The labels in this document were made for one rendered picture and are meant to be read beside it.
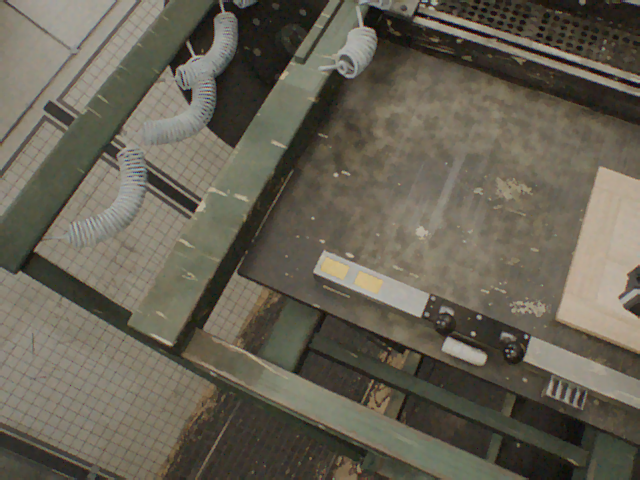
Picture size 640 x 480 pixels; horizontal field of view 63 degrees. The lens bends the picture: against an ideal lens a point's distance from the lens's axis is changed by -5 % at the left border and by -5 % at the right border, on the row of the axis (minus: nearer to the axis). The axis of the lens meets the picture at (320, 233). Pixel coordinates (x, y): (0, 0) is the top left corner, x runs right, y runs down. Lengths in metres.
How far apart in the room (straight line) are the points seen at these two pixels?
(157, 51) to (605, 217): 1.15
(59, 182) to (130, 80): 0.32
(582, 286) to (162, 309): 0.80
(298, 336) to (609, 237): 0.67
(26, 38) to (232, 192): 4.82
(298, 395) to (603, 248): 0.68
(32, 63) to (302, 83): 4.65
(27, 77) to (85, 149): 4.28
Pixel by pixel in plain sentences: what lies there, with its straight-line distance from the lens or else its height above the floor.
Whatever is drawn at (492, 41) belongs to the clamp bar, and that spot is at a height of 1.57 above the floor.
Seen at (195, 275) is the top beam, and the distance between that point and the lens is 1.02.
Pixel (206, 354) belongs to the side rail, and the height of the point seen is 1.75.
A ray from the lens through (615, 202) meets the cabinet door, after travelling 1.28.
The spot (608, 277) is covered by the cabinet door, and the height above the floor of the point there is 1.22.
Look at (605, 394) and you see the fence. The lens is 1.10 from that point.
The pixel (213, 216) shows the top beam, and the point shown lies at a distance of 1.06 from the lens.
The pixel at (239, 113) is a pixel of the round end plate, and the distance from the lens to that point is 1.62.
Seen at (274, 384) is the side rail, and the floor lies 1.64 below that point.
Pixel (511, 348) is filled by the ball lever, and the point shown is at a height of 1.44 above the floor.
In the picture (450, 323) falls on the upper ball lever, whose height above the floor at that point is 1.52.
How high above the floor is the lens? 2.09
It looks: 22 degrees down
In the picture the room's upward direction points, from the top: 53 degrees counter-clockwise
